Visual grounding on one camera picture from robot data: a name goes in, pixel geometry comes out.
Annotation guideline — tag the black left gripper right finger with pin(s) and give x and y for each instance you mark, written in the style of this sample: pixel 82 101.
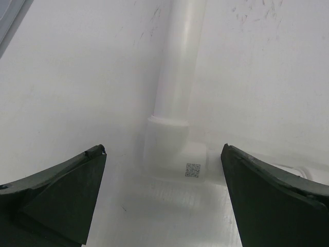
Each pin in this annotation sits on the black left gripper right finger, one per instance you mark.
pixel 273 207

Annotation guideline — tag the white PVC pipe frame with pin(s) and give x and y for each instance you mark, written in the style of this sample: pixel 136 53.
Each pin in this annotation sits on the white PVC pipe frame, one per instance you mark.
pixel 252 74

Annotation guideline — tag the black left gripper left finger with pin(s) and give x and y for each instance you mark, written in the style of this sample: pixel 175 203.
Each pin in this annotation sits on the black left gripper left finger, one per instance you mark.
pixel 53 207

